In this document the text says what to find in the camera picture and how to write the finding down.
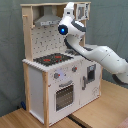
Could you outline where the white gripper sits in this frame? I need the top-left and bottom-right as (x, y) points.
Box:
(64, 2), (74, 18)

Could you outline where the white toy microwave door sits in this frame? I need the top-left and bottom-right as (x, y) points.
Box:
(76, 3), (90, 21)

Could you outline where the white toy oven door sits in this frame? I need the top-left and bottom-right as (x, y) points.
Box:
(49, 79), (80, 116)

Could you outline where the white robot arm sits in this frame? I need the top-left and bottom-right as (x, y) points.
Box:
(58, 2), (128, 85)

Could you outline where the wooden toy kitchen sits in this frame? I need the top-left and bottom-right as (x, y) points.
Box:
(20, 1), (107, 127)

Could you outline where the grey range hood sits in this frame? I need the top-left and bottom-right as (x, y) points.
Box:
(34, 5), (61, 27)

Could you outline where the grey toy sink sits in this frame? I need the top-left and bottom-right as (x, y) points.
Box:
(65, 49), (80, 56)

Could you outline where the black toy stovetop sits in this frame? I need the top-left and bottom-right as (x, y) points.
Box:
(34, 53), (71, 67)

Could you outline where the red right stove knob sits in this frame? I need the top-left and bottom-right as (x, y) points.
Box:
(71, 65), (79, 73)

